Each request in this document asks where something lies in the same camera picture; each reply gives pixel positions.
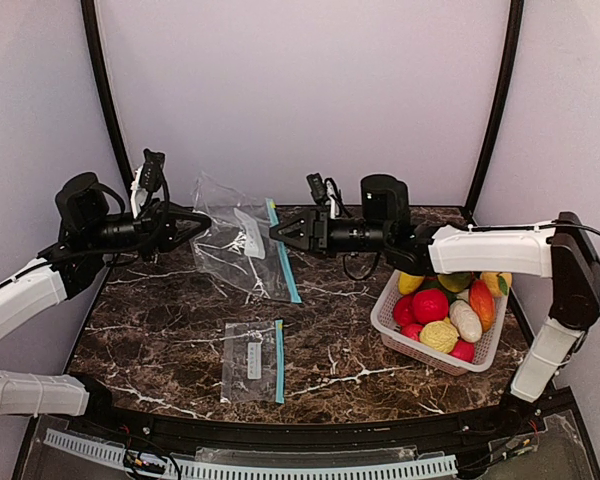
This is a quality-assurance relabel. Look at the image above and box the large clear zip bag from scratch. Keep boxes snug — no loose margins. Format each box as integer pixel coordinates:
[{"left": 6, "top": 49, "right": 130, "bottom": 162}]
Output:
[{"left": 191, "top": 174, "right": 302, "bottom": 304}]

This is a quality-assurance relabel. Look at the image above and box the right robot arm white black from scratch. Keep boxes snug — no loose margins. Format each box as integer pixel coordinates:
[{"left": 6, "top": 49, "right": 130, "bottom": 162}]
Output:
[{"left": 269, "top": 174, "right": 600, "bottom": 403}]

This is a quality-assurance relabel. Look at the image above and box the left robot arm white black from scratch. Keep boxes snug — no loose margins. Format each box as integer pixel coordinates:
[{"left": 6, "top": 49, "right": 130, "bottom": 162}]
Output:
[{"left": 0, "top": 170, "right": 211, "bottom": 416}]

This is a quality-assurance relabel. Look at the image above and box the small clear zip bag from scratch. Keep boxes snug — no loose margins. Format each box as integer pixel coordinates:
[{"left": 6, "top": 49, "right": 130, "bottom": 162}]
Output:
[{"left": 220, "top": 319, "right": 285, "bottom": 404}]

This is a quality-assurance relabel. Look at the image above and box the red toy fruit left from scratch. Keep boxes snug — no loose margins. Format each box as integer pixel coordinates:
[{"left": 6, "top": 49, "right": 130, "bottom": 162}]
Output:
[{"left": 392, "top": 295, "right": 416, "bottom": 327}]

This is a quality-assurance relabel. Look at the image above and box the red toy fruit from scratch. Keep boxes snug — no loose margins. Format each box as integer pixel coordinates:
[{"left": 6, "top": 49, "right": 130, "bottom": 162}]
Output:
[
  {"left": 392, "top": 295, "right": 416, "bottom": 327},
  {"left": 449, "top": 340, "right": 475, "bottom": 363}
]

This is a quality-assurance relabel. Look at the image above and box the dark green toy pepper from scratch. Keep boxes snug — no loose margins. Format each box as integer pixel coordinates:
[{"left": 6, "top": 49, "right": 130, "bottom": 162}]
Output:
[{"left": 419, "top": 277, "right": 456, "bottom": 303}]

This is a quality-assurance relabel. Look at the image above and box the red toy apple large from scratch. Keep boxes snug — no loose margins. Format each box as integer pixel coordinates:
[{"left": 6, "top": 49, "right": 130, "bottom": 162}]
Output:
[{"left": 412, "top": 289, "right": 449, "bottom": 325}]

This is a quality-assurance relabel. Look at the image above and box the orange toy carrot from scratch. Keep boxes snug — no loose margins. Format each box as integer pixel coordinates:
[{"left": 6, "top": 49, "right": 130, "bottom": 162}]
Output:
[{"left": 469, "top": 280, "right": 496, "bottom": 333}]

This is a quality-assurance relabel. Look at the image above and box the yellow toy pear with leaf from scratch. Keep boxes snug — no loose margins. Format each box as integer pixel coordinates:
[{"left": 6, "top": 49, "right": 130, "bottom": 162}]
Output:
[{"left": 480, "top": 272, "right": 513, "bottom": 298}]

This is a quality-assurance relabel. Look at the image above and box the red toy fruit front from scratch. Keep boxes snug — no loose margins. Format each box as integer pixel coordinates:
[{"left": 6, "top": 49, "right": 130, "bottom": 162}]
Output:
[{"left": 449, "top": 340, "right": 475, "bottom": 363}]

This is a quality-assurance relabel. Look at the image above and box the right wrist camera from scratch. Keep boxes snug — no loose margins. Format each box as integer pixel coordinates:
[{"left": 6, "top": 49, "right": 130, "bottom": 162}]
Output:
[{"left": 306, "top": 173, "right": 342, "bottom": 219}]

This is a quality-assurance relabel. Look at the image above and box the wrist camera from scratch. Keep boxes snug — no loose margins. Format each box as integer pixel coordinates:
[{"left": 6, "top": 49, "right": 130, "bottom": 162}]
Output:
[
  {"left": 130, "top": 149, "right": 165, "bottom": 217},
  {"left": 306, "top": 173, "right": 342, "bottom": 219}
]

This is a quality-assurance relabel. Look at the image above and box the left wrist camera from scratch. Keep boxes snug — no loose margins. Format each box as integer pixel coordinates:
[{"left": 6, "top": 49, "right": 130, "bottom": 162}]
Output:
[{"left": 130, "top": 149, "right": 165, "bottom": 217}]

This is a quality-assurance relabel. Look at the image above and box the black front rail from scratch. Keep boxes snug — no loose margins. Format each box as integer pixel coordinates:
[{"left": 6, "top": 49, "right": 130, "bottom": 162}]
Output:
[{"left": 67, "top": 404, "right": 576, "bottom": 454}]

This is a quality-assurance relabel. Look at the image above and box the black corner frame post left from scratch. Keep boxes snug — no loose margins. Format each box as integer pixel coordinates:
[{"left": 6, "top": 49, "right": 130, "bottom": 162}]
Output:
[{"left": 80, "top": 0, "right": 134, "bottom": 197}]

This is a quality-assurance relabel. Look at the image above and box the black corner frame post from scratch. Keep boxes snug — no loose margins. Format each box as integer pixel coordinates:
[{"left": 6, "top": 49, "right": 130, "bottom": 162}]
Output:
[
  {"left": 80, "top": 0, "right": 134, "bottom": 197},
  {"left": 461, "top": 0, "right": 525, "bottom": 221}
]

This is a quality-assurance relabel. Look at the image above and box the white slotted cable duct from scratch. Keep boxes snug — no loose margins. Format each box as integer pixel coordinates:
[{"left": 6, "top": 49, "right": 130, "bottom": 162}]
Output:
[{"left": 43, "top": 429, "right": 458, "bottom": 479}]

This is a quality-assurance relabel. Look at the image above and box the black corner frame post right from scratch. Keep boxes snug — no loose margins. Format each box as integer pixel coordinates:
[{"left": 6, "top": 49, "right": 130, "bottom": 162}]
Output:
[{"left": 461, "top": 0, "right": 525, "bottom": 221}]

